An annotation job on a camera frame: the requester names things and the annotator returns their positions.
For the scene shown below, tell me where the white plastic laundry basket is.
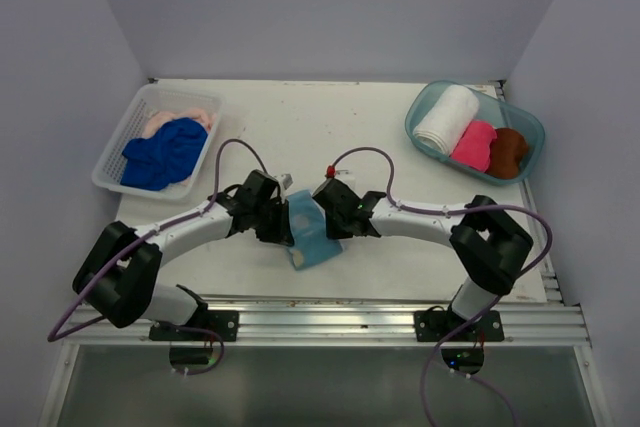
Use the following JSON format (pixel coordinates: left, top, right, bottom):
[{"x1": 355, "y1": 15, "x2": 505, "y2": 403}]
[{"x1": 92, "y1": 84, "x2": 225, "y2": 202}]

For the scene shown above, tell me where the teal transparent plastic bin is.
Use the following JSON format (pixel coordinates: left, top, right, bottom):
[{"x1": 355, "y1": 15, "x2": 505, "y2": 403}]
[{"x1": 404, "y1": 80, "x2": 545, "y2": 186}]

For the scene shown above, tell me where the dark blue cloth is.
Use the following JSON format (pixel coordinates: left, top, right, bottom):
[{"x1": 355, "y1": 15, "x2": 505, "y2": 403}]
[{"x1": 120, "y1": 118, "x2": 208, "y2": 192}]

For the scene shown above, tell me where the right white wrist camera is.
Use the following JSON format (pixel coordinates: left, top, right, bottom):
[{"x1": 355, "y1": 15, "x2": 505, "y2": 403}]
[{"x1": 325, "y1": 165, "x2": 356, "y2": 190}]

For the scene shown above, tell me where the light blue patterned cloth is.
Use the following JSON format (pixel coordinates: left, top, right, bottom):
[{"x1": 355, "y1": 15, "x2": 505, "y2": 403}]
[{"x1": 287, "y1": 190, "x2": 343, "y2": 271}]

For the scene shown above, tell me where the brown rolled towel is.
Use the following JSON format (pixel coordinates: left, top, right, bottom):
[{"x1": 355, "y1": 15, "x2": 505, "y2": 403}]
[{"x1": 486, "y1": 128, "x2": 529, "y2": 180}]

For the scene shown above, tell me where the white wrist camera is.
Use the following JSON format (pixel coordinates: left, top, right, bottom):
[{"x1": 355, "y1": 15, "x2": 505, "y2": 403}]
[
  {"x1": 276, "y1": 173, "x2": 293, "y2": 190},
  {"x1": 325, "y1": 165, "x2": 356, "y2": 190}
]

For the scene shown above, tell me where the pink cloth in basket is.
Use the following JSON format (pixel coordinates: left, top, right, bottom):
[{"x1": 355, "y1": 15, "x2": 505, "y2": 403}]
[{"x1": 140, "y1": 108, "x2": 216, "y2": 139}]

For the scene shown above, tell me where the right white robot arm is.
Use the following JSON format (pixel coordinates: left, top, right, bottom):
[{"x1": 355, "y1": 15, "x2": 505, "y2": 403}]
[{"x1": 312, "y1": 178, "x2": 533, "y2": 340}]

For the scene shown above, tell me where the white towel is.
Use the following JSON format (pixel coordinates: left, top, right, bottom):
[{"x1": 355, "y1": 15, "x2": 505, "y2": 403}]
[{"x1": 412, "y1": 85, "x2": 479, "y2": 156}]

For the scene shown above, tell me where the aluminium mounting rail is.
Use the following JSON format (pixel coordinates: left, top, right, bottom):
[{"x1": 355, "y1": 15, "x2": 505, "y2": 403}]
[{"x1": 64, "y1": 296, "x2": 586, "y2": 348}]

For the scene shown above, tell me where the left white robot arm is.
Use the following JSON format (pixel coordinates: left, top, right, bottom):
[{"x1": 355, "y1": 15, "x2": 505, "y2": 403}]
[{"x1": 72, "y1": 170, "x2": 294, "y2": 340}]

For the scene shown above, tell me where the pink rolled towel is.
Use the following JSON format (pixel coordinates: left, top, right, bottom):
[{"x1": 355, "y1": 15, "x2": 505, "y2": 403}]
[{"x1": 451, "y1": 120, "x2": 497, "y2": 172}]

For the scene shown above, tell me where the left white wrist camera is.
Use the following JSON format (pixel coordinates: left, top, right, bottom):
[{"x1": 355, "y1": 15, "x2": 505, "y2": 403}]
[{"x1": 276, "y1": 173, "x2": 293, "y2": 190}]

